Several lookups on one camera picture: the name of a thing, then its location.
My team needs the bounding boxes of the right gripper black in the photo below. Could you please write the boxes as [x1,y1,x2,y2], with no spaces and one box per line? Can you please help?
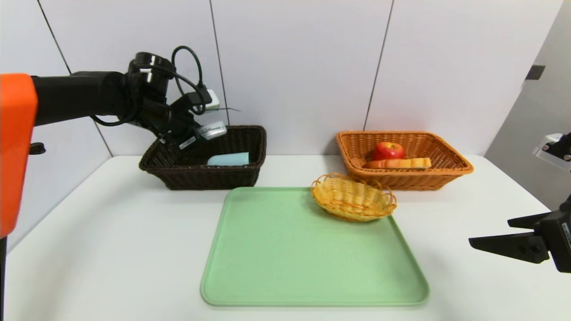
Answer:
[468,193,571,273]

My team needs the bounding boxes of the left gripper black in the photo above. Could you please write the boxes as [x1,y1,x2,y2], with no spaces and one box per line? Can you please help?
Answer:
[166,118,202,164]

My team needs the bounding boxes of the grey cutlery case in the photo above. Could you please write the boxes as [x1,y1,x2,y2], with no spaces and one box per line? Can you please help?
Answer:
[195,121,228,140]

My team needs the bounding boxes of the blue-grey plastic cup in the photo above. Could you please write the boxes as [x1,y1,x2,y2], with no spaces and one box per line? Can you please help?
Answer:
[207,152,251,167]

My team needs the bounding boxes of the slice of white bread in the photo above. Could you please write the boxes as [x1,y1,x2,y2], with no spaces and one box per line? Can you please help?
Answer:
[362,157,432,170]

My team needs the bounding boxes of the red apple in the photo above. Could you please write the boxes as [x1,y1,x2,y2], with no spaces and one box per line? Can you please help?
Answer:
[372,142,405,161]

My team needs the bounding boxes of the dark brown wicker basket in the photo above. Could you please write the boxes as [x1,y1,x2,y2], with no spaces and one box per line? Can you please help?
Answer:
[139,126,267,191]

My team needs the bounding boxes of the orange wicker basket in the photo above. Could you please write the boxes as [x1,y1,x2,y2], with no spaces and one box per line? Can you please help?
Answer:
[336,131,474,191]

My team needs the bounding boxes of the small yellow wicker basket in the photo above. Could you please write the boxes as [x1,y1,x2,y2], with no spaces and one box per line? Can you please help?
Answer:
[311,173,397,222]

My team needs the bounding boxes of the white board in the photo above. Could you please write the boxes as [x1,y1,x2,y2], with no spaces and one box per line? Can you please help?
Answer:
[532,133,571,173]

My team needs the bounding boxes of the black background object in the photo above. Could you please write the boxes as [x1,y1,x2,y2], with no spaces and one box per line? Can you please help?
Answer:
[551,132,571,162]

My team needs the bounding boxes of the light green plastic tray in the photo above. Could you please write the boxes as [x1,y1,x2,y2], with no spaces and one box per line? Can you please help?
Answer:
[201,186,430,307]

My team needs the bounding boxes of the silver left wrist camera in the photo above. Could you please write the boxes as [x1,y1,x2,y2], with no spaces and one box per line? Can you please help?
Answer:
[195,89,220,111]

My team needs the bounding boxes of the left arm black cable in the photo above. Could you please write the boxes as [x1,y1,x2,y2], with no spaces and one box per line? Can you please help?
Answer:
[91,45,213,128]

